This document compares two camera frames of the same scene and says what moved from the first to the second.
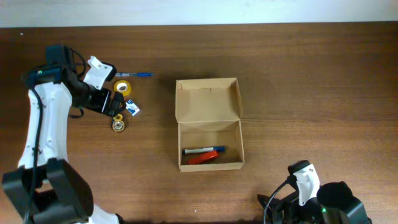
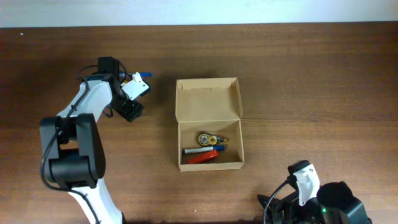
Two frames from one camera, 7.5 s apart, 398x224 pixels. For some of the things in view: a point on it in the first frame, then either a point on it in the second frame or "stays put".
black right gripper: (277, 209) stays put
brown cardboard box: (209, 112) stays put
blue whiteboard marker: (203, 149) stays put
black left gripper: (109, 103) → (131, 110)
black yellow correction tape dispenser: (118, 124) → (205, 139)
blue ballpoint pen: (135, 74) stays put
